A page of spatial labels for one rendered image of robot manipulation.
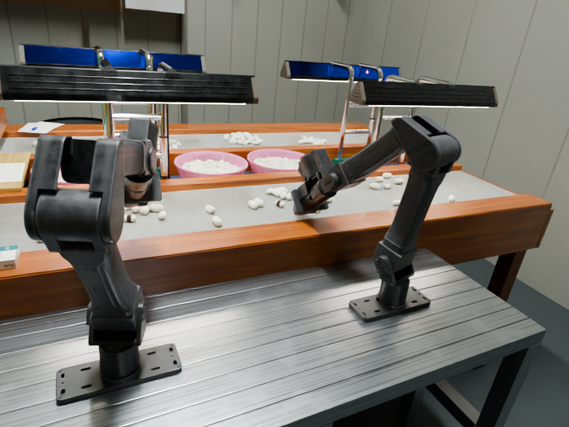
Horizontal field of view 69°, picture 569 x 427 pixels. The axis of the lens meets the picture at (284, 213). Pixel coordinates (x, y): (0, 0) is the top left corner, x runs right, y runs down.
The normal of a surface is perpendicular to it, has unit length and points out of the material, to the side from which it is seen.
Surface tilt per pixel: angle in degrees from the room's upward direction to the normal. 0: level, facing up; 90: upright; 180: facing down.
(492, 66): 90
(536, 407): 0
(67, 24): 90
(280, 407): 0
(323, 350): 0
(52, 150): 49
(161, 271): 90
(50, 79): 58
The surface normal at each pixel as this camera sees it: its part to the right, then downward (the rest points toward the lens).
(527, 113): -0.90, 0.11
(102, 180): 0.13, -0.27
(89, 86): 0.40, -0.13
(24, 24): 0.43, 0.41
